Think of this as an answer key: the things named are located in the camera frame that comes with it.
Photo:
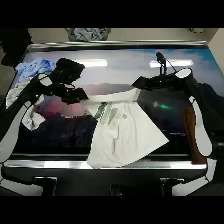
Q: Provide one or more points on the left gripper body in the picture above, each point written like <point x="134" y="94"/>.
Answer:
<point x="73" y="95"/>

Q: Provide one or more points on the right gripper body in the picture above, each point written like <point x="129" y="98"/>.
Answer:
<point x="145" y="83"/>

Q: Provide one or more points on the white T-shirt with green print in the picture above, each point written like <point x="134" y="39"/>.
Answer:
<point x="133" y="136"/>

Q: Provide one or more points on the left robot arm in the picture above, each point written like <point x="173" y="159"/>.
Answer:
<point x="13" y="130"/>

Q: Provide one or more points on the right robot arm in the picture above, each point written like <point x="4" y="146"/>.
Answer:
<point x="202" y="133"/>

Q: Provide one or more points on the black garment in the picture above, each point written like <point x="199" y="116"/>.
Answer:
<point x="68" y="68"/>

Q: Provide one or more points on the pale grey garment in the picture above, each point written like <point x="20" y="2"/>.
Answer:
<point x="33" y="120"/>

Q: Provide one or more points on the light blue garment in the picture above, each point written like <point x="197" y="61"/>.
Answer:
<point x="33" y="68"/>

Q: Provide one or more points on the heap of clothes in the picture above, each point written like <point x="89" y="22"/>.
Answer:
<point x="88" y="34"/>

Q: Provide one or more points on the brown garment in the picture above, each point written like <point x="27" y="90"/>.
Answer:
<point x="194" y="140"/>

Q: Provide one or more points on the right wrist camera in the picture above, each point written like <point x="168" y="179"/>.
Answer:
<point x="160" y="56"/>

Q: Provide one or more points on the silver frame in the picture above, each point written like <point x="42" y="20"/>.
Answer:
<point x="66" y="164"/>

